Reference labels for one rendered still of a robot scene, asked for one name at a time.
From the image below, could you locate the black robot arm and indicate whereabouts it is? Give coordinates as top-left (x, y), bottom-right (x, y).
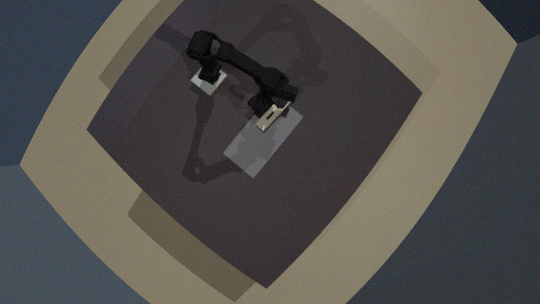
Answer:
top-left (186, 30), bottom-right (299, 109)

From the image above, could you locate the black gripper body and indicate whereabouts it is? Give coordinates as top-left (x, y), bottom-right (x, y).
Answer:
top-left (248, 75), bottom-right (289, 113)

